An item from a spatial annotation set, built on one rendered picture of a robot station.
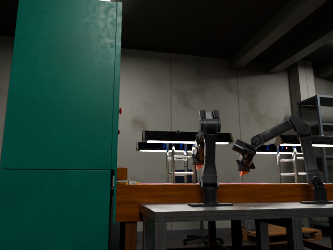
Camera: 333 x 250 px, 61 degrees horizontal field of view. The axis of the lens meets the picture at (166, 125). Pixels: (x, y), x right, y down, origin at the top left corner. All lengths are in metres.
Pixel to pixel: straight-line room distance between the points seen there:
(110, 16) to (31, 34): 0.43
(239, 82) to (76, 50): 3.88
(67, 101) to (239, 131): 3.75
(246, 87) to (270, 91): 0.48
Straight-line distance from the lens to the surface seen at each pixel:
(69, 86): 1.58
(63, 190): 1.50
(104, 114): 1.52
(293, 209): 1.35
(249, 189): 1.69
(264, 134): 1.66
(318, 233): 4.66
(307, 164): 1.66
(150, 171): 4.37
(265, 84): 5.43
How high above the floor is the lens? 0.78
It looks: 11 degrees up
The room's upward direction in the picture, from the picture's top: straight up
